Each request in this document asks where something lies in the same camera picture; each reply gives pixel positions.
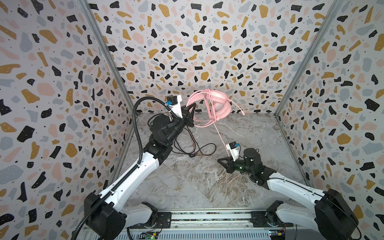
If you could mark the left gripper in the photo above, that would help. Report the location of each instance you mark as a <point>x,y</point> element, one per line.
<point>188,119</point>

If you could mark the pink headphones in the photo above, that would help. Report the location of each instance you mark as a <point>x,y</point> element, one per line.
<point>217,103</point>

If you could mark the left aluminium corner post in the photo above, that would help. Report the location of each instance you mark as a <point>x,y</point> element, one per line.
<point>84,6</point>

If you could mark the aluminium corner post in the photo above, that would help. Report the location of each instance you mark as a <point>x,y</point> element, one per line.
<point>331,15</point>
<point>84,6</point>

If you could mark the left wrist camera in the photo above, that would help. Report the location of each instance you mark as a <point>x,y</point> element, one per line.
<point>174,102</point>

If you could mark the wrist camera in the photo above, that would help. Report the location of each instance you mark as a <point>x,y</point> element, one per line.
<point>174,102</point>
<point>234,150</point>

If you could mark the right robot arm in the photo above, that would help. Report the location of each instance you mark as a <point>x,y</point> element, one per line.
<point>323,211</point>

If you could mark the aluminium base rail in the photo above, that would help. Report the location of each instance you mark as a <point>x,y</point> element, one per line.
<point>200,224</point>

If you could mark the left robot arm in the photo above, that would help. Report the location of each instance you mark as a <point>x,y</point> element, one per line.
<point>105,213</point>

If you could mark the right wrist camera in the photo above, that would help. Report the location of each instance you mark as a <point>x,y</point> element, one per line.
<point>234,150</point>

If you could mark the right aluminium corner post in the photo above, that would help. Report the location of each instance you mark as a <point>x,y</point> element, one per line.
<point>331,15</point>

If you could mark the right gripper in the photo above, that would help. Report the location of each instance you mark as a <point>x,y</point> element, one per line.
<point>231,165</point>

